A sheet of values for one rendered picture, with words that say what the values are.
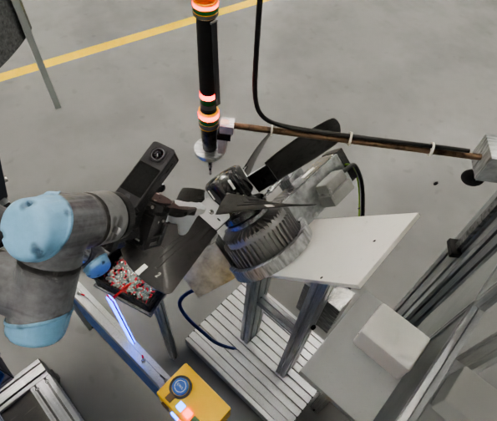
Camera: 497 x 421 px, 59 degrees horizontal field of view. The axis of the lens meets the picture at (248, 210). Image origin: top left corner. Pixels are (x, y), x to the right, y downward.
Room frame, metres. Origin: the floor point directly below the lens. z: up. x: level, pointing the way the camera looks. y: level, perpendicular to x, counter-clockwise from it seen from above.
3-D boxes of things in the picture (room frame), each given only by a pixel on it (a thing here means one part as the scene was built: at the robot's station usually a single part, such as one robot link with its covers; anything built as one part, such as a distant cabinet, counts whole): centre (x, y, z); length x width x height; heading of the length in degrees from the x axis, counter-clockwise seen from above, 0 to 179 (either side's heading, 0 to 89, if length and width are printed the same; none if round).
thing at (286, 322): (0.65, -0.16, 0.56); 0.19 x 0.04 x 0.04; 52
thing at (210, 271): (0.62, 0.11, 0.98); 0.20 x 0.16 x 0.20; 52
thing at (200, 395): (0.21, 0.09, 1.02); 0.16 x 0.10 x 0.11; 52
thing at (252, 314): (0.72, -0.07, 0.46); 0.09 x 0.04 x 0.91; 142
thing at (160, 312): (0.60, 0.30, 0.40); 0.03 x 0.03 x 0.80; 67
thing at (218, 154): (0.68, 0.09, 1.50); 0.09 x 0.07 x 0.10; 87
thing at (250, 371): (0.66, -0.14, 0.04); 0.62 x 0.46 x 0.08; 52
